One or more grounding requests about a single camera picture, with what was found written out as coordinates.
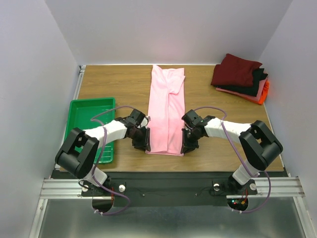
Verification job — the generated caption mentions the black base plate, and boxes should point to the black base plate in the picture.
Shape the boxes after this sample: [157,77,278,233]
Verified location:
[81,171,258,208]

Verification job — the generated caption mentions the folded salmon pink t shirt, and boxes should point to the folded salmon pink t shirt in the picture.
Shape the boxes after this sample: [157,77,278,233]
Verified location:
[216,82,262,104]

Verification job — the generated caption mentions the right control board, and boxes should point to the right control board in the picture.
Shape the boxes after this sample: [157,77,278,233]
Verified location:
[227,198,249,211]

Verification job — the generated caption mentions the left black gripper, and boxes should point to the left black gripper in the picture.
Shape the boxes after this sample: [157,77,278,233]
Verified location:
[129,126,151,152]

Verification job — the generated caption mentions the folded orange t shirt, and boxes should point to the folded orange t shirt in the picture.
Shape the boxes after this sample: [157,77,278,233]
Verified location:
[257,80,269,105]

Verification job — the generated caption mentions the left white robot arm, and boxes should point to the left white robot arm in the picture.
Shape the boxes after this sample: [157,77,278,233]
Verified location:
[55,108,151,197]

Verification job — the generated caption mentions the green plastic tray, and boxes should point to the green plastic tray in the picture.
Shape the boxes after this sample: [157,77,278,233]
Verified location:
[64,97,115,165]

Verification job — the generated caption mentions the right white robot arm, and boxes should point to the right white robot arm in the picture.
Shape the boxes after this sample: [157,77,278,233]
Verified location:
[181,110,283,193]

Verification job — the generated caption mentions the folded maroon t shirt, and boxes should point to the folded maroon t shirt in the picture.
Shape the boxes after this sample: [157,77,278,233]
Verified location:
[211,54,262,87]

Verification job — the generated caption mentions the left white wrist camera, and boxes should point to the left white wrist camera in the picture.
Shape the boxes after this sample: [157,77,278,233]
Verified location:
[141,116,151,126]

